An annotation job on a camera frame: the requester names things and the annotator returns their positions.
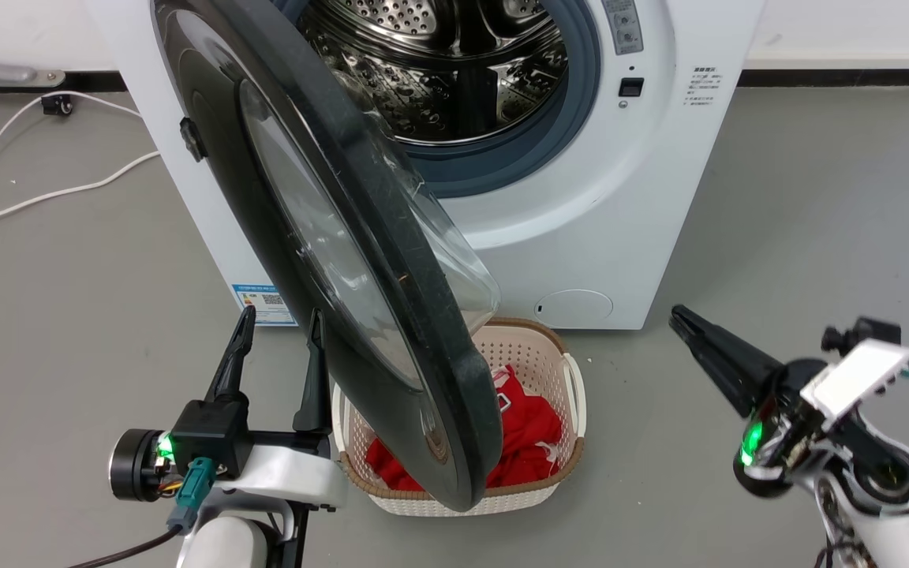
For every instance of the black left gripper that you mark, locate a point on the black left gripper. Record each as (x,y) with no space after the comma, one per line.
(210,434)

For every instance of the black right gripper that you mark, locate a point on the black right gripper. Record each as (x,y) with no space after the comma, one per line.
(770,442)

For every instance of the dark round washing machine door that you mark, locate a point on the dark round washing machine door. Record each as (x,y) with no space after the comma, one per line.
(391,260)

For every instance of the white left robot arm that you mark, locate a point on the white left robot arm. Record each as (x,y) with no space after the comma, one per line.
(281,477)

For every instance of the white front-load washing machine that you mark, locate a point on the white front-load washing machine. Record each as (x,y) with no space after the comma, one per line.
(581,205)

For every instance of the black door latch socket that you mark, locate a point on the black door latch socket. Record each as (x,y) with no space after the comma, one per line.
(631,87)

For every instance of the grey-blue rubber door gasket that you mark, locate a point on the grey-blue rubber door gasket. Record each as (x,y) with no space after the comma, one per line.
(557,126)

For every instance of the blue energy label sticker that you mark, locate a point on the blue energy label sticker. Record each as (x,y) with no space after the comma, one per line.
(265,304)

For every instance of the round white filter cover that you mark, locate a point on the round white filter cover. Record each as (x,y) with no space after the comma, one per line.
(574,306)

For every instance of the cream woven plastic laundry basket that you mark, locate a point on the cream woven plastic laundry basket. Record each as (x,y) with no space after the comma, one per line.
(537,347)

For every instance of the red garment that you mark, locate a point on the red garment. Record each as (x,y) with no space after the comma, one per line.
(529,434)

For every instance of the steel perforated washer drum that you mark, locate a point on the steel perforated washer drum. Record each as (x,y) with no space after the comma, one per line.
(454,71)

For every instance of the grey washer control panel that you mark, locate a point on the grey washer control panel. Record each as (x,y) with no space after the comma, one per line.
(625,24)

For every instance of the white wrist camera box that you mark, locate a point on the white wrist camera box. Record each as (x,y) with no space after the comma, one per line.
(857,375)

